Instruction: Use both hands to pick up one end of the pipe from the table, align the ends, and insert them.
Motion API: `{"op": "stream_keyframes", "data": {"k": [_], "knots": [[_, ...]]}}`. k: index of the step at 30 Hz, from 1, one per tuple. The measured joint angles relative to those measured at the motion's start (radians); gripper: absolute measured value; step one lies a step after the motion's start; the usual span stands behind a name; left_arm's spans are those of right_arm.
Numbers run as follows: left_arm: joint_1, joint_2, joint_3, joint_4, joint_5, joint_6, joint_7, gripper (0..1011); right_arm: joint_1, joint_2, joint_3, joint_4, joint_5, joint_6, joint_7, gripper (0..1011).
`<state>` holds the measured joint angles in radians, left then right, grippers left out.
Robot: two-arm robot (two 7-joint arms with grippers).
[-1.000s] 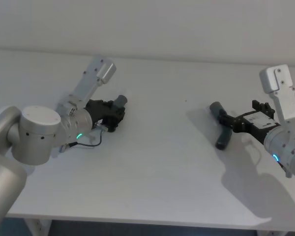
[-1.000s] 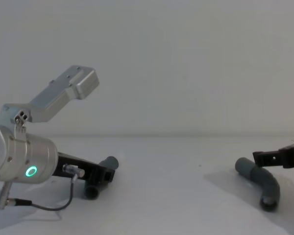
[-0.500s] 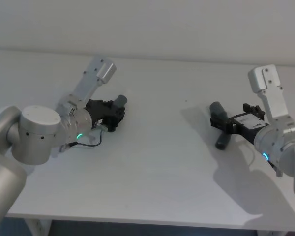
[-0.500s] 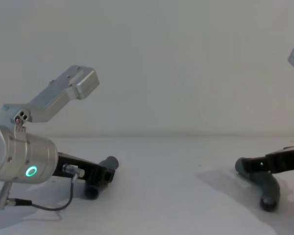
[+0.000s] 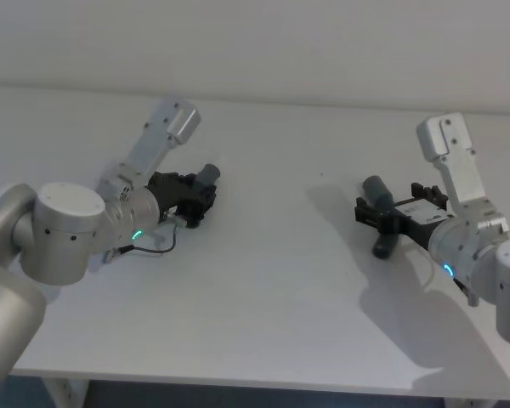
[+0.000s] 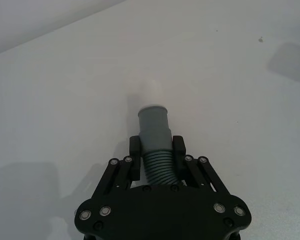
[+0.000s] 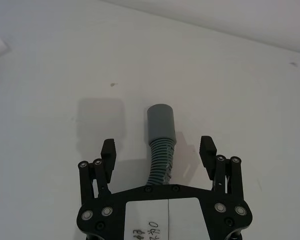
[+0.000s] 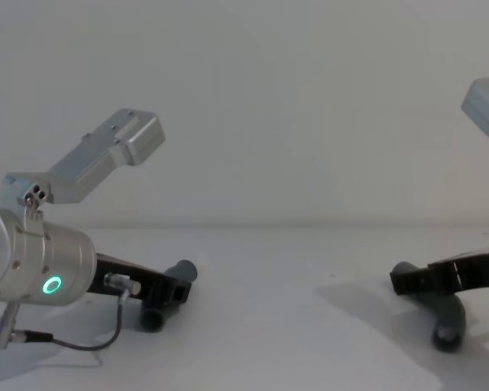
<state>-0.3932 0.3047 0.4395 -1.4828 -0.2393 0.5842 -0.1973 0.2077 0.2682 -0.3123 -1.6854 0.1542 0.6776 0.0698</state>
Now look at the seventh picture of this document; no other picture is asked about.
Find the grey corrugated hose with cuff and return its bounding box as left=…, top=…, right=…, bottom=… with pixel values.
left=144, top=102, right=177, bottom=187

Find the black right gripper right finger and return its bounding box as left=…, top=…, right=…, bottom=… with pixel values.
left=199, top=135, right=245, bottom=199

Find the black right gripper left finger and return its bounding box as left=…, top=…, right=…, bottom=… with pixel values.
left=77, top=137, right=117, bottom=205

